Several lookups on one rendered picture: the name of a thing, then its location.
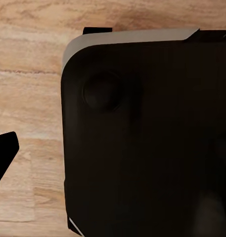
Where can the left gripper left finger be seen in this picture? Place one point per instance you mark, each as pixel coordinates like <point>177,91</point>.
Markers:
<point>9,147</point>

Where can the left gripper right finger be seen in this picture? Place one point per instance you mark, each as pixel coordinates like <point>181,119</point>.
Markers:
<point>221,144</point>

